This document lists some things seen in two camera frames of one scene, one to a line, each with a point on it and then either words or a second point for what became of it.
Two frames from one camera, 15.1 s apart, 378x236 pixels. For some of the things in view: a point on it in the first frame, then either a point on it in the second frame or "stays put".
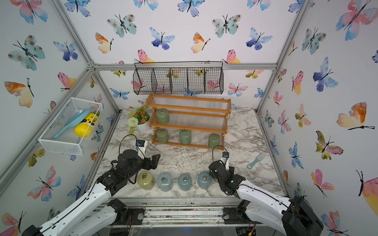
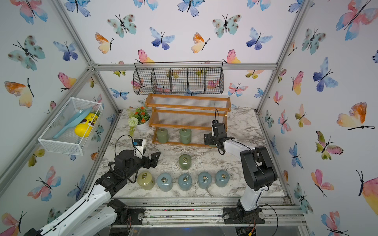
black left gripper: (154, 162) stays put
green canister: (163, 115) → (185, 162)
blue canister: (185, 182) stays put
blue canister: (204, 180) stays put
